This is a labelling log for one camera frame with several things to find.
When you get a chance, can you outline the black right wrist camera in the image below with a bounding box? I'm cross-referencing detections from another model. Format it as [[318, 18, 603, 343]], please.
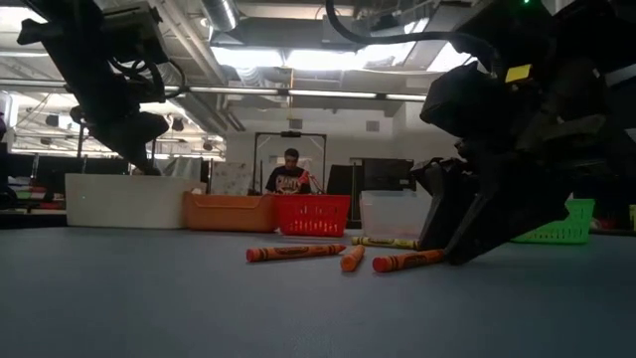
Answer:
[[419, 60, 503, 139]]

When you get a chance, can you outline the clear plastic bin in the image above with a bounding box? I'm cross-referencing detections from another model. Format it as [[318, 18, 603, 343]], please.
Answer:
[[359, 189, 438, 241]]

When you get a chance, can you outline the white plastic bin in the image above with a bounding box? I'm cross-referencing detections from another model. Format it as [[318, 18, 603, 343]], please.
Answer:
[[64, 172, 208, 230]]

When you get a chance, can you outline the red plastic basket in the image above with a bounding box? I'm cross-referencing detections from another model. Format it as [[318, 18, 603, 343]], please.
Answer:
[[274, 193, 352, 238]]

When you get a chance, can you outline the yellow crayon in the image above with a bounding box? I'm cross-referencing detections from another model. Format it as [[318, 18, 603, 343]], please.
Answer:
[[350, 236, 422, 251]]

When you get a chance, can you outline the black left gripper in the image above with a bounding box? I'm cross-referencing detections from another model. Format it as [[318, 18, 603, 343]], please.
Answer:
[[47, 29, 171, 175]]

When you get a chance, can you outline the orange plastic bin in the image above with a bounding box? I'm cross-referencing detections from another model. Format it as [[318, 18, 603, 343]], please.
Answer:
[[182, 191, 279, 234]]

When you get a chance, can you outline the long LED light bar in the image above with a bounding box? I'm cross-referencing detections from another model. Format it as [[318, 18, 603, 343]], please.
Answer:
[[0, 78, 429, 103]]

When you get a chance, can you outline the patterned white board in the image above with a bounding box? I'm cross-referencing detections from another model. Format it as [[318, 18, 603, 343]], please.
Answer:
[[212, 161, 253, 196]]

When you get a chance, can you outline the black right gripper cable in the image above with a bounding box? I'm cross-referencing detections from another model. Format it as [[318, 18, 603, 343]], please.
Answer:
[[325, 0, 501, 66]]

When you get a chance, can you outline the person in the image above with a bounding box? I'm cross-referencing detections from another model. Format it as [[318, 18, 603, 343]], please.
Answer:
[[264, 147, 313, 196]]

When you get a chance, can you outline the orange crayon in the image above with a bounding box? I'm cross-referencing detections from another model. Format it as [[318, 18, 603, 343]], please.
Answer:
[[245, 244, 348, 264], [372, 249, 447, 274], [340, 244, 367, 273]]

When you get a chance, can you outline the grey ceiling unit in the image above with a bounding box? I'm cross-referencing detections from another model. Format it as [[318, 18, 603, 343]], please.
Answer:
[[321, 13, 357, 47]]

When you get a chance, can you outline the green plastic basket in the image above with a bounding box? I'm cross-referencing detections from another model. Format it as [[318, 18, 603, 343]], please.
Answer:
[[511, 198, 596, 245]]

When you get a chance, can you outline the black frame stand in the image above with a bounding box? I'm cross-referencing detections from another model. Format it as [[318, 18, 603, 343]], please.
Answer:
[[252, 130, 328, 196]]

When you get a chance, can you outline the smooth silver ventilation duct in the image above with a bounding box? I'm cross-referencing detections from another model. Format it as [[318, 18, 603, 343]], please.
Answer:
[[201, 0, 240, 33]]

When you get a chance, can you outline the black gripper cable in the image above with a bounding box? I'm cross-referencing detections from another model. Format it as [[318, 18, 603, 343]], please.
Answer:
[[325, 0, 501, 66], [109, 55, 188, 100]]

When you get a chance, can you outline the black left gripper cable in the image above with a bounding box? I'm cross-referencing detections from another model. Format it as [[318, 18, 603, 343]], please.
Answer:
[[109, 55, 188, 100]]

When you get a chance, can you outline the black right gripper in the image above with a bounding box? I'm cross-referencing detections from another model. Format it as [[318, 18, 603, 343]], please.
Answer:
[[410, 49, 636, 266]]

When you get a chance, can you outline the yellow cable label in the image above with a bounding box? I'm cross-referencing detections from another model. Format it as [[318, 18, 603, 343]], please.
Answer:
[[505, 64, 534, 85]]

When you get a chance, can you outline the red desk lamp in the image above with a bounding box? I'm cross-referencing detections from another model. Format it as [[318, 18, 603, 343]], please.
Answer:
[[297, 169, 325, 196]]

